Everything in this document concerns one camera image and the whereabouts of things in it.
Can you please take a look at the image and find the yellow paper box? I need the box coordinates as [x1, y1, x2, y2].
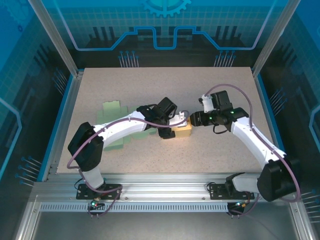
[173, 117, 194, 139]

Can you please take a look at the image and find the green paper box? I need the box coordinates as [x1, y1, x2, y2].
[96, 100, 161, 152]

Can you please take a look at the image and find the grey metal lower shelf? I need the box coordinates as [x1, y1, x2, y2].
[32, 212, 301, 240]

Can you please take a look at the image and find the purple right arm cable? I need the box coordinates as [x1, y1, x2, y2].
[203, 83, 303, 203]

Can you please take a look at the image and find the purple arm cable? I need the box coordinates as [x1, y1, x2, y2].
[66, 109, 191, 219]
[203, 83, 303, 203]

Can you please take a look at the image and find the blue right side rail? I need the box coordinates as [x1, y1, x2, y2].
[253, 72, 295, 182]

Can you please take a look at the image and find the aluminium frame rail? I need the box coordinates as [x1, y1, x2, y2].
[32, 173, 298, 202]

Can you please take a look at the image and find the slotted aluminium cable duct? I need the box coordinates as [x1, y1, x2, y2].
[38, 202, 230, 213]

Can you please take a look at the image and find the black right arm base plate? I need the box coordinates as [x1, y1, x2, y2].
[207, 183, 255, 200]

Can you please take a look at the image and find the right cable connector with light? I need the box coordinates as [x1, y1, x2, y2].
[228, 199, 252, 210]

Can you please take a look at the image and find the cable connector with light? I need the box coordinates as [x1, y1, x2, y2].
[228, 199, 252, 210]
[87, 197, 106, 210]

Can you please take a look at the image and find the aluminium right frame post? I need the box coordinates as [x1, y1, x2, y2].
[251, 0, 302, 76]

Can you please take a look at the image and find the aluminium frame post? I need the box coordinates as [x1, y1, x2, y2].
[251, 0, 302, 76]
[27, 0, 85, 77]

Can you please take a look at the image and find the blue aluminium left side rail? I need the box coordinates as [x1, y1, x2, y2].
[37, 71, 85, 182]

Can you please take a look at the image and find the left cable connector with light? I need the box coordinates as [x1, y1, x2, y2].
[87, 197, 106, 210]

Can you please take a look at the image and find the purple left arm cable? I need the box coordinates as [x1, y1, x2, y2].
[66, 109, 191, 219]

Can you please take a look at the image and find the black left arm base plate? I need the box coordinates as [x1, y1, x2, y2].
[76, 183, 124, 200]

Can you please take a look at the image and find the aluminium left frame post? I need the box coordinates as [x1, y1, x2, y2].
[27, 0, 85, 77]

